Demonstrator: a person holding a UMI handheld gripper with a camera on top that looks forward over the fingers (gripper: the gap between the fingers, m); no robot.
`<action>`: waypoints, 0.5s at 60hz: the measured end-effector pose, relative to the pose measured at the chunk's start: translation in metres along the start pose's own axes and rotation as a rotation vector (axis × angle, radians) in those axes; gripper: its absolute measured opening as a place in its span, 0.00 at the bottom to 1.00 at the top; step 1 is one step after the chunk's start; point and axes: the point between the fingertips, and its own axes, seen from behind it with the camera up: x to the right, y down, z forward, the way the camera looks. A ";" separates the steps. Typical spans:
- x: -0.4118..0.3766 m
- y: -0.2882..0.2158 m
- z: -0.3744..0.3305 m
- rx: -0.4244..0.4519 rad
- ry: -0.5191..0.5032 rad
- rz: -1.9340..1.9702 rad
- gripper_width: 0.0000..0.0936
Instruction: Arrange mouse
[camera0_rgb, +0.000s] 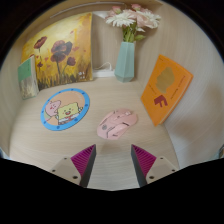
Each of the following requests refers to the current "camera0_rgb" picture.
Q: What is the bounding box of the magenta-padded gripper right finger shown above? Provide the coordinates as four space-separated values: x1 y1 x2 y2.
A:
130 143 179 188

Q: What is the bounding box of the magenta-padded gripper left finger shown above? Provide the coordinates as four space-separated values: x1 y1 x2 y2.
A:
49 143 98 188

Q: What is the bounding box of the pink computer mouse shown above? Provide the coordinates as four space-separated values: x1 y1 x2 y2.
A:
96 107 139 140

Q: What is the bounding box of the round cartoon print mouse pad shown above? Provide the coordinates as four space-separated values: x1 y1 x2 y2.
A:
40 87 91 132

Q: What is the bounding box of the white power strip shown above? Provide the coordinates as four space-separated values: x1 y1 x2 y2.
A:
92 68 117 79

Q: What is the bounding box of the green cover book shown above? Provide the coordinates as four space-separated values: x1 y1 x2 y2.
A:
17 55 40 100

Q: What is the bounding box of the pale teal faceted vase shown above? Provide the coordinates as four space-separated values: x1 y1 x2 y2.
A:
114 40 137 83

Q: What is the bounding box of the yellow poppy painting canvas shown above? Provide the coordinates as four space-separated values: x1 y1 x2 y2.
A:
20 12 94 92

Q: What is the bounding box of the pink and white flower bouquet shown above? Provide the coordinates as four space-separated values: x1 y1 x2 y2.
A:
105 3 162 43

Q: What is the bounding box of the white light bar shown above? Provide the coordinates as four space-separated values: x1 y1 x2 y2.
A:
49 1 126 19

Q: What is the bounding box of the white power strip cable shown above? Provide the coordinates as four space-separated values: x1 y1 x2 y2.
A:
94 61 114 72

